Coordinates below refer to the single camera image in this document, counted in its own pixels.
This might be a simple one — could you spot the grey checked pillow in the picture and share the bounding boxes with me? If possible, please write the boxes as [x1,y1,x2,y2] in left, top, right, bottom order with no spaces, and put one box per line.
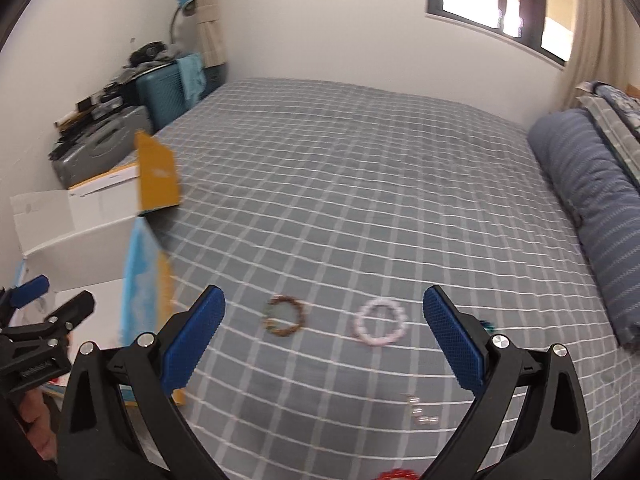
[579,96,639,186]

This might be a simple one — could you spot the grey checked bed sheet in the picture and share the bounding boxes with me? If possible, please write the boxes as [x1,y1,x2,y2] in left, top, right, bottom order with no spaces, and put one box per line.
[150,79,639,479]

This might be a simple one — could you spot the pink bead bracelet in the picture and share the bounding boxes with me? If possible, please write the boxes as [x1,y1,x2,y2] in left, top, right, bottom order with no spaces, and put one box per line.
[354,297,409,347]

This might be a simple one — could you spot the white pearl earring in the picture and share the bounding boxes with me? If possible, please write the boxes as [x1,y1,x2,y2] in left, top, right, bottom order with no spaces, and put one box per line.
[407,394,439,426]

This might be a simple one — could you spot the light blue cloth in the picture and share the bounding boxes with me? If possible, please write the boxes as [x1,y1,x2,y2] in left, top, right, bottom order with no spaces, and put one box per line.
[177,53,206,110]

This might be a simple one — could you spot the brown wooden bead bracelet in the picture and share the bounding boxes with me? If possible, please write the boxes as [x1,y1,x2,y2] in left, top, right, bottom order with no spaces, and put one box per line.
[261,294,307,338]

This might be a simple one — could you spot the blue desk lamp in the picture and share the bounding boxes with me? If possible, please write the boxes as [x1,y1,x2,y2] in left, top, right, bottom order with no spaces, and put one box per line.
[169,0,198,44]

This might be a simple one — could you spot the beige curtain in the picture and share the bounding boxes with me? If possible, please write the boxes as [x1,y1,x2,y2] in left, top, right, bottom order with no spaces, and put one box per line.
[551,0,639,112]

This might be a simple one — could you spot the dark patterned pillow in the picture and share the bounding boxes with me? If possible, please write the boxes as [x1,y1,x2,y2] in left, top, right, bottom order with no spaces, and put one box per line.
[591,81,640,139]

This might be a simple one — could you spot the person's left hand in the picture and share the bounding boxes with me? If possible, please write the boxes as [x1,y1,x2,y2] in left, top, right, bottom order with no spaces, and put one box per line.
[18,389,58,460]

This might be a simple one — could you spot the blue and yellow gift box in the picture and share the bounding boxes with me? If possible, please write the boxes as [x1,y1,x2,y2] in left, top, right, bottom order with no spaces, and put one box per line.
[11,131,181,394]

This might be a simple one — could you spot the blue striped rolled duvet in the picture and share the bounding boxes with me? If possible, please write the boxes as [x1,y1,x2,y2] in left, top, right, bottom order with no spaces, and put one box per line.
[527,108,639,346]

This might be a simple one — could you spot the grey hard case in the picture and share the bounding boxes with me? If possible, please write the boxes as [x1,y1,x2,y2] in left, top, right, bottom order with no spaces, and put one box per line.
[49,106,152,188]

